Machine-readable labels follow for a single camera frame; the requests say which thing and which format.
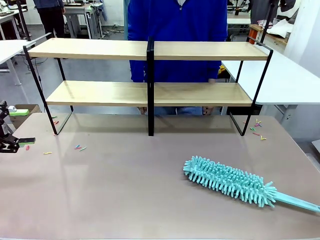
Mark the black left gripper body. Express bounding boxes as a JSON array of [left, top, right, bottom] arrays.
[[0, 120, 13, 144]]

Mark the teal microfiber duster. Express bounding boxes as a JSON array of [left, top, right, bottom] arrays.
[[182, 155, 320, 214]]

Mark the person's right forearm blue sleeve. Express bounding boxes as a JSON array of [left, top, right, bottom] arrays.
[[128, 59, 148, 83]]

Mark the person's left forearm blue sleeve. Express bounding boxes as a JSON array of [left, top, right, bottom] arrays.
[[206, 59, 227, 81]]

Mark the person's left hand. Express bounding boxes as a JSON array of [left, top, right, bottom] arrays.
[[201, 78, 218, 116]]

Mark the brown cardboard box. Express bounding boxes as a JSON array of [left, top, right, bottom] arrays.
[[10, 103, 42, 130]]

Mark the white table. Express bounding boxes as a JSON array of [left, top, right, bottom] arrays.
[[221, 51, 320, 126], [0, 39, 37, 87]]

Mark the black stand pole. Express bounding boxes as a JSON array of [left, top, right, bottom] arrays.
[[259, 0, 279, 44], [15, 0, 32, 42]]

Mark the wooden two-tier shelf unit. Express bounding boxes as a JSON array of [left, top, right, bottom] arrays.
[[23, 32, 155, 137], [147, 36, 274, 137]]

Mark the person in dark clothes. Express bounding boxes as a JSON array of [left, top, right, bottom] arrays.
[[33, 0, 67, 40]]

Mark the grey metal workbench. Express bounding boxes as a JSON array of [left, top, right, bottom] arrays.
[[63, 1, 104, 39]]

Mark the light blue hanging garment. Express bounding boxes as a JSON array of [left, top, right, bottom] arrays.
[[99, 0, 109, 22]]

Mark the person in blue sweater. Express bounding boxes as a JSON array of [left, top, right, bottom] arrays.
[[127, 0, 229, 116]]

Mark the orange block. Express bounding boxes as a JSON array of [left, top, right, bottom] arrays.
[[249, 26, 259, 45]]

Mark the grey garment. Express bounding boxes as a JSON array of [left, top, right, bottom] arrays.
[[249, 0, 301, 25]]

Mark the wooden table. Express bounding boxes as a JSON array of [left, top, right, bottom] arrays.
[[249, 23, 288, 52]]

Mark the white cloth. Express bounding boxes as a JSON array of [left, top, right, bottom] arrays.
[[266, 18, 294, 36]]

